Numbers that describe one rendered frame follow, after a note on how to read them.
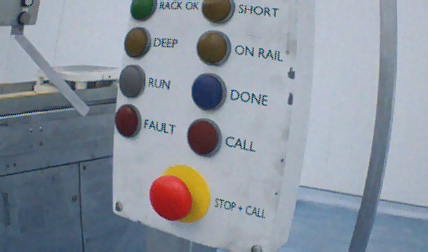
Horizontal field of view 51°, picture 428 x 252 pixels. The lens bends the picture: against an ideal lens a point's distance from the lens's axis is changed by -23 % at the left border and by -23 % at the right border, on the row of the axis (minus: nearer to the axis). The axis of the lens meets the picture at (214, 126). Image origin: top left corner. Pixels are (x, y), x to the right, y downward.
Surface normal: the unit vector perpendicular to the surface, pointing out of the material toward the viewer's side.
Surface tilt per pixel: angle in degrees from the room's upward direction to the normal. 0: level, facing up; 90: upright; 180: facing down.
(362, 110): 90
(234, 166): 90
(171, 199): 89
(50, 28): 90
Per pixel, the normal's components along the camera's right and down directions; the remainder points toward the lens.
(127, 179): -0.51, 0.08
